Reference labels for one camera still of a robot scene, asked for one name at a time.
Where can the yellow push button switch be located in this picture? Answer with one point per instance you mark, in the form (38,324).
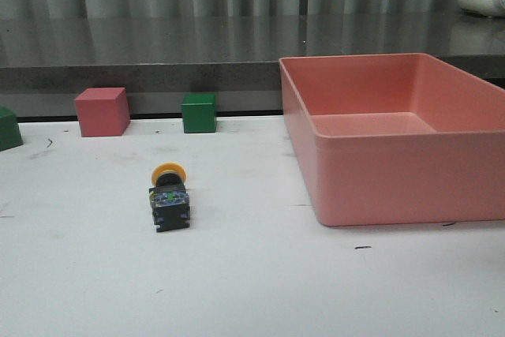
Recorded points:
(168,198)

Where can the right green cube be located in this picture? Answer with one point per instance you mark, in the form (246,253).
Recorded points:
(199,113)

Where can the green cube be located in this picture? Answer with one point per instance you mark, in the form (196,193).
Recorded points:
(10,135)
(199,113)

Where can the pink plastic bin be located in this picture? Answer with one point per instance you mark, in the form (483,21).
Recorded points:
(395,138)

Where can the far pink cube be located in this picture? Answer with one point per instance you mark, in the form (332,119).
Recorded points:
(102,112)

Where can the grey stone counter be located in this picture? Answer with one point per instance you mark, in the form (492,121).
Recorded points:
(46,64)

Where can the left green cube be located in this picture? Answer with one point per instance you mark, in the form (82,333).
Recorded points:
(10,135)

